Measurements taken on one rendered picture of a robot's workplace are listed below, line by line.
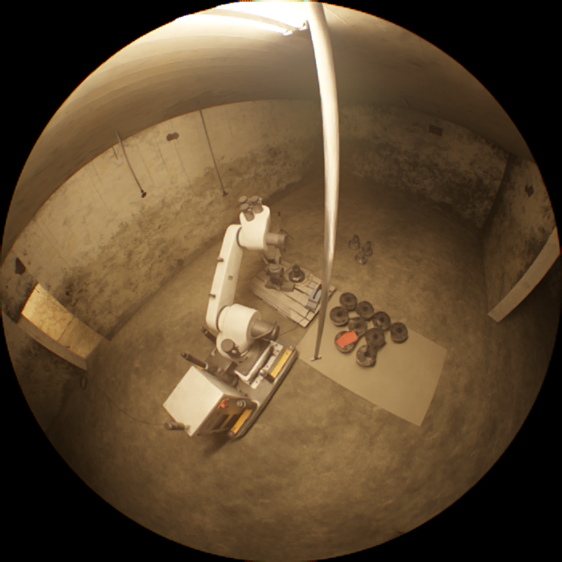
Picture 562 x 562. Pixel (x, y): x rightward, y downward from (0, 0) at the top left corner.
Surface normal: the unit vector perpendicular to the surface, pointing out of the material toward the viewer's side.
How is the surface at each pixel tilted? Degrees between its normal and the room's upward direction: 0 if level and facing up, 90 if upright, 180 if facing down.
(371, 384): 0
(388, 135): 90
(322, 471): 0
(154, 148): 90
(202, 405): 0
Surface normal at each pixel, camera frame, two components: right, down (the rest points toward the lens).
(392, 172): -0.65, 0.64
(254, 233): -0.28, 0.15
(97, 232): 0.75, 0.44
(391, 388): -0.13, -0.62
